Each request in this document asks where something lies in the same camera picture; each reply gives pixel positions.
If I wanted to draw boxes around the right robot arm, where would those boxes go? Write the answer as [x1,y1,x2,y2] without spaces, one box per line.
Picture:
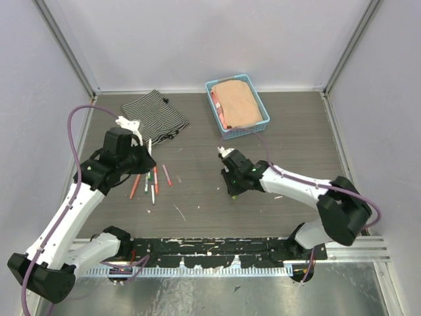
[218,146,372,260]

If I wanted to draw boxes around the white marker green end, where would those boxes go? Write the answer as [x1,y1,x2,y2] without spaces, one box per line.
[144,172,150,194]

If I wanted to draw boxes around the white pen lime end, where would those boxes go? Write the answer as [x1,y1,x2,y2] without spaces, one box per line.
[148,138,152,156]

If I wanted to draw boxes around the peach folded towel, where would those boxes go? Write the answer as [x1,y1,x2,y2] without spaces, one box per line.
[210,80,263,129]

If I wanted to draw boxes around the light blue plastic basket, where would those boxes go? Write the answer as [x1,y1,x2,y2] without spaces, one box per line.
[205,74,270,140]

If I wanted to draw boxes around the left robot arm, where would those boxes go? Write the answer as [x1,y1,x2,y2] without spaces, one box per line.
[7,127,156,303]

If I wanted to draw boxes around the black white striped cloth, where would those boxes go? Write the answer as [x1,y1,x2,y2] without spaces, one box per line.
[121,90,189,146]

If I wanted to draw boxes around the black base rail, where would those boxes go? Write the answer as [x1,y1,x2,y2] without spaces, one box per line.
[116,237,310,269]

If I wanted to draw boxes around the orange highlighter pen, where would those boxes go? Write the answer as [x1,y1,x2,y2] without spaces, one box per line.
[153,166,159,194]

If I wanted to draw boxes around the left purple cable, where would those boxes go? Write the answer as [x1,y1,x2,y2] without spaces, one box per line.
[21,105,152,316]

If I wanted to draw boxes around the purple highlighter pen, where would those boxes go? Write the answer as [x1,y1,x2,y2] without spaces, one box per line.
[162,164,173,187]

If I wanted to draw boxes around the salmon orange pen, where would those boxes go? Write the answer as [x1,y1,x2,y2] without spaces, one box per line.
[130,174,141,199]

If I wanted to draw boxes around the grey slotted cable duct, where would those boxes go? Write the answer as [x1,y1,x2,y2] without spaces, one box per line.
[83,263,293,278]

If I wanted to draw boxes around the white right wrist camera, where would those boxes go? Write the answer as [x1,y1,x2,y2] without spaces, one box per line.
[217,146,235,160]

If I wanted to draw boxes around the white pen blue end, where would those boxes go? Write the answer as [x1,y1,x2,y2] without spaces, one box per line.
[151,184,155,205]

